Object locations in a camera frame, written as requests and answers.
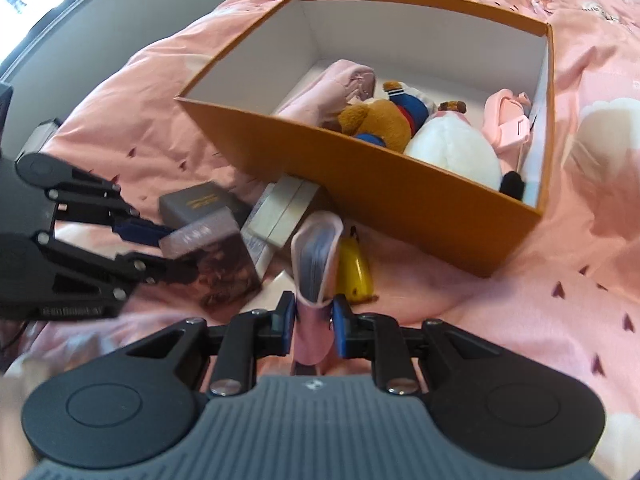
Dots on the white plush toy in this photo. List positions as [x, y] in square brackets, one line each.
[450, 145]

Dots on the cream box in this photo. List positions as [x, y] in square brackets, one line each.
[257, 250]

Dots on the brown card box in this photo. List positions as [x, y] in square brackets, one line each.
[220, 270]

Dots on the orange cardboard box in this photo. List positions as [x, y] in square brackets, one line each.
[400, 200]

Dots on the brown bear plush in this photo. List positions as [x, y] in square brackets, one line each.
[380, 120]

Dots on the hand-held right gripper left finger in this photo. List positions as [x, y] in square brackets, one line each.
[286, 320]

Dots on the yellow toy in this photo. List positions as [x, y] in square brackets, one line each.
[352, 270]

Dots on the pink quilted pouch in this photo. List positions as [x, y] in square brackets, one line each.
[330, 85]

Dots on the pink card holder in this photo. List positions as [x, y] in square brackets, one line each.
[312, 340]

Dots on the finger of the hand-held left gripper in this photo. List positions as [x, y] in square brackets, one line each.
[150, 267]
[140, 230]

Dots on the gold jewelry box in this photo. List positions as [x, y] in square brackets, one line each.
[280, 205]

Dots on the pink printed blanket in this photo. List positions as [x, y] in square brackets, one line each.
[550, 310]

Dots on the grey box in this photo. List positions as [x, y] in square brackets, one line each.
[200, 202]

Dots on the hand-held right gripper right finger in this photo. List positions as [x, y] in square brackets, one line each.
[339, 325]

